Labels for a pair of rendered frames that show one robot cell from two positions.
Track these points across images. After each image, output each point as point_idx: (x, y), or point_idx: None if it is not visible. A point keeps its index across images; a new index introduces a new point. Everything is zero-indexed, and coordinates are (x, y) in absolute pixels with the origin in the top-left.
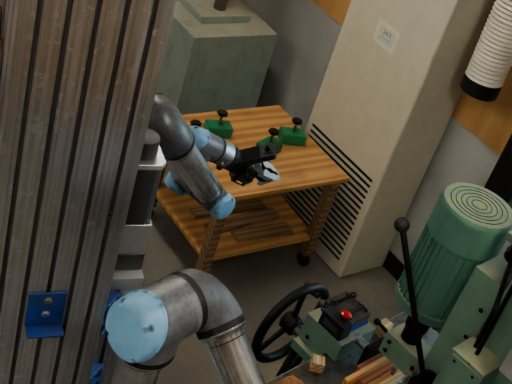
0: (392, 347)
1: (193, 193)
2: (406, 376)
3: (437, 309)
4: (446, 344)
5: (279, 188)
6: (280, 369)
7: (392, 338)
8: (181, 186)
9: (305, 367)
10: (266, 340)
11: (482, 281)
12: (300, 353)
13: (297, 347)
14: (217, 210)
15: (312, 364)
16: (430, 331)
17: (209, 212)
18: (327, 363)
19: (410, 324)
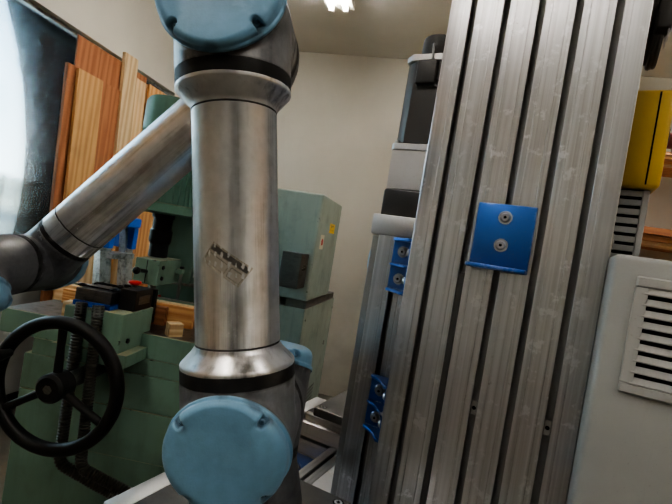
0: (164, 270)
1: (112, 236)
2: (181, 277)
3: None
4: None
5: None
6: (86, 434)
7: (163, 263)
8: (11, 281)
9: (179, 338)
10: (87, 413)
11: None
12: (134, 360)
13: (131, 358)
14: (88, 260)
15: (183, 327)
16: (37, 303)
17: (76, 277)
18: (158, 332)
19: (170, 238)
